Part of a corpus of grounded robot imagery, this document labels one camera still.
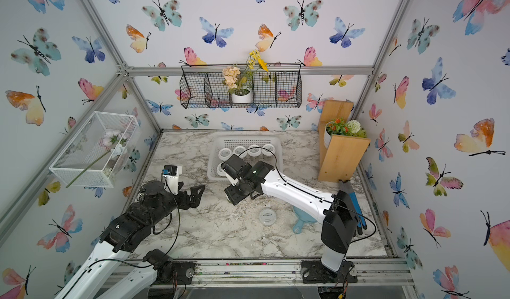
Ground yogurt cup back row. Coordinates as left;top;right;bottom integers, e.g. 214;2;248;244
218;148;233;162
247;144;262;157
261;143;276;156
232;146;248;158

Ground yogurt cup clear lid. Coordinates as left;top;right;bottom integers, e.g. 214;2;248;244
259;208;277;227

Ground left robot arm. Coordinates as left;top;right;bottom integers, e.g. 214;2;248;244
55;180;205;298

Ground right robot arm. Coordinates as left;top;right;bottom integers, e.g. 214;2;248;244
220;155;363;272

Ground white plastic basket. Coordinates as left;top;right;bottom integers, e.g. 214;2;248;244
207;135;283;181

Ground pink artificial flower stem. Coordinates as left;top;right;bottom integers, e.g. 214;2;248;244
66;129;128;188

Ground wooden corner shelf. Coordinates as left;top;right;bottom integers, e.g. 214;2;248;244
317;100;371;182

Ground white pot with flowers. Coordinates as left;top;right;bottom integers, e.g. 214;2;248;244
222;49;269;104

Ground potted plant orange flowers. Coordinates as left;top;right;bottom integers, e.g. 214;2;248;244
324;118;367;148

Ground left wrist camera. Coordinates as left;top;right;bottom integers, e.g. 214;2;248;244
161;164;183;195

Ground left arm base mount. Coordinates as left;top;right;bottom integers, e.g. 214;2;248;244
142;249;197;285

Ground white mesh wall box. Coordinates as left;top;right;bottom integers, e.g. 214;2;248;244
49;111;141;188

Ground black wire wall basket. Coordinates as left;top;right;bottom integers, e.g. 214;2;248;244
176;63;302;109

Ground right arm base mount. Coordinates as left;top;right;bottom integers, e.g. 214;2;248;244
301;260;358;285

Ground aluminium front rail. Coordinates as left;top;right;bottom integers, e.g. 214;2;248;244
77;258;415;288

